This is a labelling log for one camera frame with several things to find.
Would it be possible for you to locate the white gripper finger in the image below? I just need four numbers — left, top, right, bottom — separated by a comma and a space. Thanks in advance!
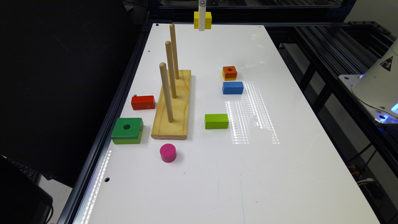
198, 0, 206, 31

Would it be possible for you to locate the yellow block with hole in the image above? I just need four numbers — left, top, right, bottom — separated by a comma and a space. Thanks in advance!
194, 11, 212, 29

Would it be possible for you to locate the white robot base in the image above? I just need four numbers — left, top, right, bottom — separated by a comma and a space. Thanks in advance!
339, 42, 397, 125

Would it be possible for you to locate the orange block with hole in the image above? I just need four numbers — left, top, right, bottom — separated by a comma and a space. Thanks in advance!
222, 66, 238, 81

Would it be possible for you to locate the blue rectangular block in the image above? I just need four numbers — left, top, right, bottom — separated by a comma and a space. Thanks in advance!
222, 82, 244, 95

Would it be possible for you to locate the red rectangular block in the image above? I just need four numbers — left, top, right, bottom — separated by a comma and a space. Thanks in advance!
131, 95, 155, 110

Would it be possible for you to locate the light green rectangular block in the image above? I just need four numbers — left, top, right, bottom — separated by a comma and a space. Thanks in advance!
205, 114, 229, 129

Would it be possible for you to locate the dark green block with hole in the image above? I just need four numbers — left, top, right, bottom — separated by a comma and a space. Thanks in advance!
111, 118, 144, 144

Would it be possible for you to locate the pink cylinder block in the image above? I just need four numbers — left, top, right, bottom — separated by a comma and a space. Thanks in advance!
160, 144, 177, 162

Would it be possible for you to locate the rear wooden peg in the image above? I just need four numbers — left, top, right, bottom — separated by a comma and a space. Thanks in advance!
169, 24, 179, 80

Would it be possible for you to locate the wooden peg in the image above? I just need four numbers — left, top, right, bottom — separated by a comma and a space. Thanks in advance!
159, 62, 174, 123
169, 24, 179, 80
165, 40, 177, 98

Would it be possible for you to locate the middle wooden peg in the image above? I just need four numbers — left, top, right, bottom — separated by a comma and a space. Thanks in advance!
165, 40, 177, 98

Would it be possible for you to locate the front wooden peg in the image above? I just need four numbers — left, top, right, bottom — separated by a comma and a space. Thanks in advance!
159, 62, 174, 123

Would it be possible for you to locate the wooden peg base board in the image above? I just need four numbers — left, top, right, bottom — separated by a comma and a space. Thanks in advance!
151, 70, 191, 140

